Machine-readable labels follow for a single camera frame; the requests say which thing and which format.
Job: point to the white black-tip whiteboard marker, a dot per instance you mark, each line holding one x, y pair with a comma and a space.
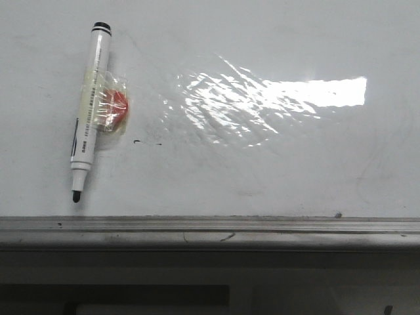
84, 137

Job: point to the red round magnet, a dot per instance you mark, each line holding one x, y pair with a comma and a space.
104, 102

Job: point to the grey metal whiteboard frame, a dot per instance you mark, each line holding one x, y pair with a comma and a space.
214, 233

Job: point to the white whiteboard surface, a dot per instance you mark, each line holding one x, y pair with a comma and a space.
259, 108

